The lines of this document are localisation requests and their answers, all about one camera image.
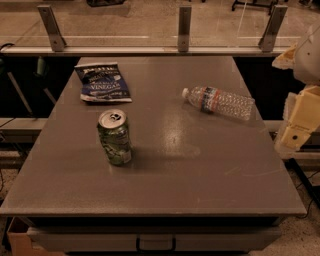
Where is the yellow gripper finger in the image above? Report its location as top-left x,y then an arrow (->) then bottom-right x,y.
274,85 -> 320,158
272,44 -> 297,70

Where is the grey drawer with handle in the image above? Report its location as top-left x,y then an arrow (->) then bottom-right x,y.
27,227 -> 281,253

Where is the left metal glass bracket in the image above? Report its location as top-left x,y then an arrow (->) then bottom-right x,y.
37,5 -> 66,52

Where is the cardboard box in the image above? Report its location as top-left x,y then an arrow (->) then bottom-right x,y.
7,218 -> 64,256

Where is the middle metal glass bracket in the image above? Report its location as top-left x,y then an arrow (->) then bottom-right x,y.
177,6 -> 192,52

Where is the clear plastic water bottle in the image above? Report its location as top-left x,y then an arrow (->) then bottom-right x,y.
182,86 -> 255,121

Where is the green soda can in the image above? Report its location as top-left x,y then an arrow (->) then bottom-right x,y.
97,109 -> 132,166

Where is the metal rail beam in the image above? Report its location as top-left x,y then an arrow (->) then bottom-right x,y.
1,46 -> 286,57

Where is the black cable on floor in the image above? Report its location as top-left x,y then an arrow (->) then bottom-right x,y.
294,169 -> 320,220

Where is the blue vinegar chips bag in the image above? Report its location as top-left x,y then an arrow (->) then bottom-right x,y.
74,62 -> 132,103

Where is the metal glass bracket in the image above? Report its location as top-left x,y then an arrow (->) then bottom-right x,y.
177,6 -> 192,52
258,5 -> 288,52
37,5 -> 66,52

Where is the right metal glass bracket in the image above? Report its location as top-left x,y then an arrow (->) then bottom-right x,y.
258,5 -> 288,52

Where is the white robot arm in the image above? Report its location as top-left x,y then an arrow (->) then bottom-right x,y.
272,21 -> 320,154

